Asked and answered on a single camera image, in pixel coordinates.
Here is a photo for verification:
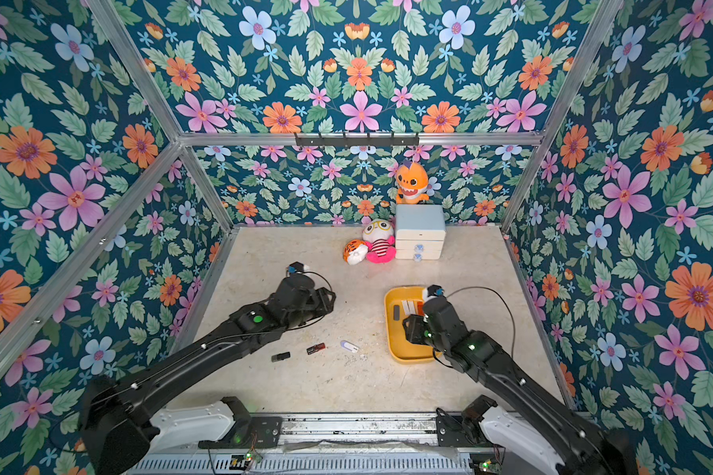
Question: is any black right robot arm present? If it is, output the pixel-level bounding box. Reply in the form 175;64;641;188
402;285;638;474

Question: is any white blue usb flash drive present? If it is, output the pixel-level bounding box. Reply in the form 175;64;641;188
341;340;360;353

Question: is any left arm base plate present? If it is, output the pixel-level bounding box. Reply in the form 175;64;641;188
198;416;282;450

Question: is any black hook rail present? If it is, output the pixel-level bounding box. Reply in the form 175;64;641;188
294;133;420;148

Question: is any orange shark plush toy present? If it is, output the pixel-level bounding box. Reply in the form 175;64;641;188
395;160;430;205

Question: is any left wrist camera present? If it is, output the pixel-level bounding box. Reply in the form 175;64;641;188
287;262;306;274

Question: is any small orange tiger plush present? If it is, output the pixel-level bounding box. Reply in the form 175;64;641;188
343;239;368;265

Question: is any black usb flash drive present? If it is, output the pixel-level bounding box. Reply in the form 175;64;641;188
271;352;291;362

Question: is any white mini drawer cabinet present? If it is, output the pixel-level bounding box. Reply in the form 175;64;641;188
394;204;447;261

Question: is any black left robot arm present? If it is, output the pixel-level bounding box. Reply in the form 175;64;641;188
78;273;337;474

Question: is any white ventilation grille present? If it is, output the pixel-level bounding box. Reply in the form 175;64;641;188
128;452;473;474

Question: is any dark red usb flash drive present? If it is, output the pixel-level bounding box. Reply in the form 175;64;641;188
306;342;326;355

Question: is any yellow plastic storage tray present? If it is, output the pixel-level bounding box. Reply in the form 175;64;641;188
384;286;433;364

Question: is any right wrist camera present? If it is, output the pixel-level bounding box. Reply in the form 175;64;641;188
423;285;445;301

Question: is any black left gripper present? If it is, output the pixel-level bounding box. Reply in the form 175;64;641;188
285;286;347;333

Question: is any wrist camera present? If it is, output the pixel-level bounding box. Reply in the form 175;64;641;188
423;285;445;301
287;262;306;274

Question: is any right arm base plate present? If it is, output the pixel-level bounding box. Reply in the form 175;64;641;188
435;408;494;448

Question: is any pink striped owl plush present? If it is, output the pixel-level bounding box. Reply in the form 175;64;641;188
362;219;397;263

